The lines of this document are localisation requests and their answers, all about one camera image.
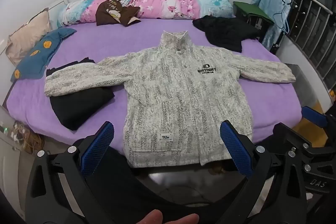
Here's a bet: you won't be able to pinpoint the white cabinet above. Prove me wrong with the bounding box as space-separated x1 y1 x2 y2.
0 106 40 203

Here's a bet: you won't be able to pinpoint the brown printed cloth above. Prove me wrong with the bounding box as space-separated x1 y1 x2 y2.
95 0 142 27

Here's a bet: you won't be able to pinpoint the person's left hand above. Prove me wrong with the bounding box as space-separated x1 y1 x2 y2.
129 210 200 224

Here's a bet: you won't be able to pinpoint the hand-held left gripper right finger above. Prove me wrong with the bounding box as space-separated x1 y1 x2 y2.
220 120 313 224

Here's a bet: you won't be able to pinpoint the folded black clothes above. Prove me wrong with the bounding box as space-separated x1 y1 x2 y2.
46 57 114 131

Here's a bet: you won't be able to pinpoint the crumpled black garment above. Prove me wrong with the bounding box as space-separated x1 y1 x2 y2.
192 15 263 53

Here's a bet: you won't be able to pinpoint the beige pillow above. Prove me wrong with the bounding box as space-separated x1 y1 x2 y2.
6 8 51 66

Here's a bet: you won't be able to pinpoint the purple bed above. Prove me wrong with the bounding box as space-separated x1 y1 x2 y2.
3 18 302 146

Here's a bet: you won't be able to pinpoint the white grey fleece jacket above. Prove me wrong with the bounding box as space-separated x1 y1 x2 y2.
44 31 296 169

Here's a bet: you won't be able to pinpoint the blue pillow with orange spots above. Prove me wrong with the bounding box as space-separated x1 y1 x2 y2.
10 27 77 82

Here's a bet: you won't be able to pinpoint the green fabric box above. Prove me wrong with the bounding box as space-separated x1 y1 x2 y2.
233 1 271 20

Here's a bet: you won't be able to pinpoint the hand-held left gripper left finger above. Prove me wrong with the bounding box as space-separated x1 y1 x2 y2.
25 121 124 224

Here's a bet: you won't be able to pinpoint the brown tangled bundle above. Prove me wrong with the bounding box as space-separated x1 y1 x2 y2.
12 120 45 155

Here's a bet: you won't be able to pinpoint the white headboard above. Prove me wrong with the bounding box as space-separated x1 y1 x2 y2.
49 0 69 29

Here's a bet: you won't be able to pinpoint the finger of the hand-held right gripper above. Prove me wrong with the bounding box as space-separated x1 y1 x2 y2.
301 106 336 135
273 122 315 161

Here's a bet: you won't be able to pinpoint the pink blue floral quilt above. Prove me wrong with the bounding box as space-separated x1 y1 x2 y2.
57 0 235 28

